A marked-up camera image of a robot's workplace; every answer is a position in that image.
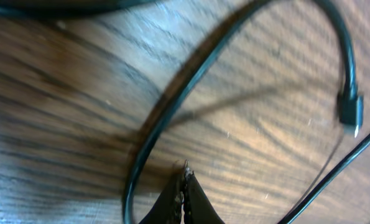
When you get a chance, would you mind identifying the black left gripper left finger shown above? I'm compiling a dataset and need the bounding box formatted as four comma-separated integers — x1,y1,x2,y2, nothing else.
139,162,187,224

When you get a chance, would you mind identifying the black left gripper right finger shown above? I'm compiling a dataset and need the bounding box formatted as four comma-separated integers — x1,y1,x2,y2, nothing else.
183,170,224,224

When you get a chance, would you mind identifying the thick black USB-C cable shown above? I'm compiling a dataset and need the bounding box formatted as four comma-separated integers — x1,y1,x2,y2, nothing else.
122,0,364,224

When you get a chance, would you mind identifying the thin black USB-A cable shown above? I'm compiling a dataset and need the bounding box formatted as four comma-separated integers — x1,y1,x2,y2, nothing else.
277,119,370,224

